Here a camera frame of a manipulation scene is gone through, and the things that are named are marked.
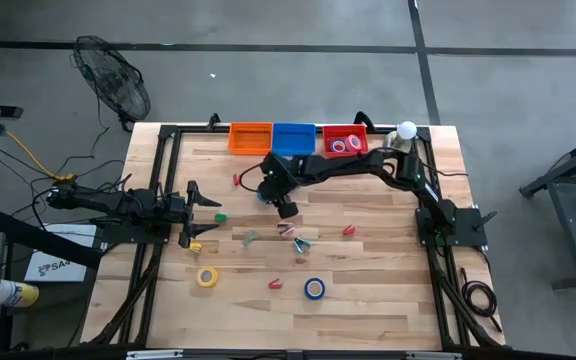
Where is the black floor fan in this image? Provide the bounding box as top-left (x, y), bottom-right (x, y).
top-left (70, 34), bottom-right (152, 132)

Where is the coiled black cable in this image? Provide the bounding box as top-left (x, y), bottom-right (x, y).
top-left (459, 267), bottom-right (504, 334)

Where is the black stand beam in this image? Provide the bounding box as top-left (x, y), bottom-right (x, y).
top-left (0, 207), bottom-right (104, 270)

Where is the white and yellow bottle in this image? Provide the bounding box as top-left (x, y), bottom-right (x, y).
top-left (0, 279), bottom-right (41, 309)

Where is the orange plastic basket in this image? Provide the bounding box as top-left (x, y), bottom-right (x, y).
top-left (227, 121), bottom-right (274, 156)

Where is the red plastic basket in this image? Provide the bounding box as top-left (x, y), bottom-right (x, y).
top-left (321, 123), bottom-right (370, 159)

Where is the yellow tape roll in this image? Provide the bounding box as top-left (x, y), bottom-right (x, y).
top-left (196, 266), bottom-right (220, 289)

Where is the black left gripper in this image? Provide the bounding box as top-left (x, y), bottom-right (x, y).
top-left (165, 179), bottom-right (223, 250)

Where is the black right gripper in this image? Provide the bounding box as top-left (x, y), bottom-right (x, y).
top-left (257, 152), bottom-right (300, 220)

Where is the black aluminium table frame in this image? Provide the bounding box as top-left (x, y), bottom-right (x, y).
top-left (85, 112), bottom-right (507, 360)

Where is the white bulb table lamp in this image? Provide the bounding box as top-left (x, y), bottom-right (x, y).
top-left (384, 120), bottom-right (418, 155)

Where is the white printed sign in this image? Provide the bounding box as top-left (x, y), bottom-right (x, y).
top-left (23, 223), bottom-right (98, 284)

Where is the yellow extension cable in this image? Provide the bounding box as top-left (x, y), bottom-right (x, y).
top-left (0, 103), bottom-right (78, 184)

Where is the black metal side stand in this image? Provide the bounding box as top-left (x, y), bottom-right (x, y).
top-left (519, 128), bottom-right (576, 292)

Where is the blue plastic basket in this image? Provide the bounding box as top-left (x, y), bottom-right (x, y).
top-left (271, 122), bottom-right (317, 157)

